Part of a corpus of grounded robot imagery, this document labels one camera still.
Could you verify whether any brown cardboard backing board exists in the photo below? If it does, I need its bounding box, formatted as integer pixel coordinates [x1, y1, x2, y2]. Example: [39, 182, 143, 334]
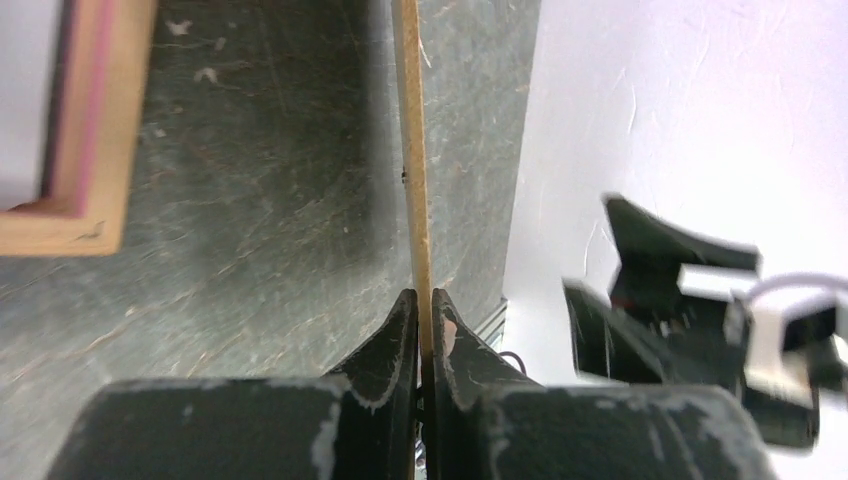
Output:
[391, 0, 433, 361]

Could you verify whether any orange picture frame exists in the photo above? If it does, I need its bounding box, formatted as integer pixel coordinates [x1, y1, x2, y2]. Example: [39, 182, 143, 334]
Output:
[1, 1, 157, 257]

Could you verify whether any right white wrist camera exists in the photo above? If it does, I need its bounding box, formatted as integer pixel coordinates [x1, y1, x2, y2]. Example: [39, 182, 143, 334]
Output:
[678, 264, 847, 407]

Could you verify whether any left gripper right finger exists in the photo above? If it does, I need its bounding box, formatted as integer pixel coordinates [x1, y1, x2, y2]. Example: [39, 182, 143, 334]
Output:
[430, 289, 776, 479]

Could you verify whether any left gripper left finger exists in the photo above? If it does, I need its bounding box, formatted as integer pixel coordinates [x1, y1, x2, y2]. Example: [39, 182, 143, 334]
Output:
[48, 290, 418, 479]

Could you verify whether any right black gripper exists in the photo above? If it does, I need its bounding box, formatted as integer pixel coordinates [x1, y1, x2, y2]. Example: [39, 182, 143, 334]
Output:
[563, 194, 820, 450]

